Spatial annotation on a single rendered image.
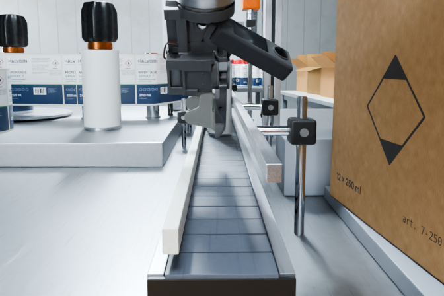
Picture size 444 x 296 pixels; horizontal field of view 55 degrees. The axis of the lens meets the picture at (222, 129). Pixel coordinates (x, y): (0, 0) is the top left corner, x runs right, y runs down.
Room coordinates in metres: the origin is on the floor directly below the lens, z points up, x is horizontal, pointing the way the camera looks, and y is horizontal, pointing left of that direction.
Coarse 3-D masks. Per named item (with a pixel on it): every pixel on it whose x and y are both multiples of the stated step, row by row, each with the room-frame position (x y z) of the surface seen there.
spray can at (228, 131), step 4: (228, 92) 0.91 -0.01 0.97; (228, 96) 0.91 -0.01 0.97; (228, 100) 0.91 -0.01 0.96; (228, 104) 0.91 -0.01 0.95; (228, 108) 0.91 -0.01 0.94; (228, 112) 0.91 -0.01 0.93; (228, 116) 0.91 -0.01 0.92; (228, 120) 0.91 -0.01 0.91; (228, 124) 0.91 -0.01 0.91; (228, 128) 0.91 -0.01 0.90; (212, 132) 0.91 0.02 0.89; (224, 132) 0.91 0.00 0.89; (228, 132) 0.91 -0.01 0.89; (220, 136) 0.91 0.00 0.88; (224, 136) 0.91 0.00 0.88
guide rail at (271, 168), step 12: (240, 108) 0.69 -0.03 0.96; (240, 120) 0.60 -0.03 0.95; (252, 120) 0.53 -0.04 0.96; (252, 132) 0.43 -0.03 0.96; (252, 144) 0.40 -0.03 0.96; (264, 144) 0.37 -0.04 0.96; (264, 156) 0.32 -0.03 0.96; (276, 156) 0.32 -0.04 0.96; (264, 168) 0.30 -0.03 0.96; (276, 168) 0.29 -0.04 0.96; (276, 180) 0.29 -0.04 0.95
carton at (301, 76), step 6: (294, 60) 4.34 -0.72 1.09; (300, 60) 4.18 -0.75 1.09; (306, 60) 4.55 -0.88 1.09; (300, 66) 4.38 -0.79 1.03; (306, 66) 4.20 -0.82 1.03; (300, 72) 4.41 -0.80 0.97; (306, 72) 4.23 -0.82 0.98; (300, 78) 4.40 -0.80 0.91; (306, 78) 4.23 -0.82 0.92; (300, 84) 4.40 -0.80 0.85; (306, 84) 4.22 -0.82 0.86; (300, 90) 4.39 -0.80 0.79; (306, 90) 4.22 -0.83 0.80
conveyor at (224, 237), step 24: (216, 144) 0.82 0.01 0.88; (216, 168) 0.62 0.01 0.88; (240, 168) 0.62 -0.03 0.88; (192, 192) 0.50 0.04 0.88; (216, 192) 0.50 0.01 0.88; (240, 192) 0.50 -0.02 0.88; (192, 216) 0.41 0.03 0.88; (216, 216) 0.41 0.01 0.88; (240, 216) 0.41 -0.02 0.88; (192, 240) 0.35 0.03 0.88; (216, 240) 0.35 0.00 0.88; (240, 240) 0.35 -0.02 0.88; (264, 240) 0.35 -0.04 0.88; (168, 264) 0.31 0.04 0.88; (192, 264) 0.31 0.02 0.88; (216, 264) 0.31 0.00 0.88; (240, 264) 0.31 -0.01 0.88; (264, 264) 0.31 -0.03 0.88
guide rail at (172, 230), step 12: (192, 144) 0.62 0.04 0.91; (192, 156) 0.54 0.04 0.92; (192, 168) 0.48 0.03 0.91; (180, 180) 0.42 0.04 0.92; (192, 180) 0.47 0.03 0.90; (180, 192) 0.38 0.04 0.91; (180, 204) 0.34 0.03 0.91; (168, 216) 0.32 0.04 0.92; (180, 216) 0.32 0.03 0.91; (168, 228) 0.29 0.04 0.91; (180, 228) 0.31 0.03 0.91; (168, 240) 0.29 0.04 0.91; (180, 240) 0.31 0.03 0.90; (168, 252) 0.29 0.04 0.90
